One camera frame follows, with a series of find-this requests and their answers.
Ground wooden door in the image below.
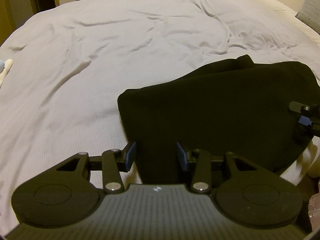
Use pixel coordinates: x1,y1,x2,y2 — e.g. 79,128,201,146
0,0,35,34

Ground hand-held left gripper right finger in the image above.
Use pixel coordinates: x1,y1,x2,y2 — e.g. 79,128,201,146
176,141,255,193

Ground white bed with sheet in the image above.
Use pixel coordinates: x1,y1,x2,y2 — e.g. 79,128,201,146
0,0,320,235

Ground cream folded towel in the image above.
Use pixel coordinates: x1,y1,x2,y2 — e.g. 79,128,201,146
0,59,13,88

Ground pink patterned curtain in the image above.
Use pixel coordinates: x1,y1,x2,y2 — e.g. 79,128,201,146
309,180,320,228

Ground grey textured pillow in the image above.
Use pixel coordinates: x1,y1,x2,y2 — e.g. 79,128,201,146
295,0,320,34

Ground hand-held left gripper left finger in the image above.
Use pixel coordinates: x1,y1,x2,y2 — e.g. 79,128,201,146
57,141,137,194

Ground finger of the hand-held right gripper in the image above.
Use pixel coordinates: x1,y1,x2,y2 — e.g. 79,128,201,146
289,101,320,117
299,116,320,138

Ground black garment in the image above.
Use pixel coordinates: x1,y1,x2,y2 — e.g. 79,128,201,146
117,54,320,184

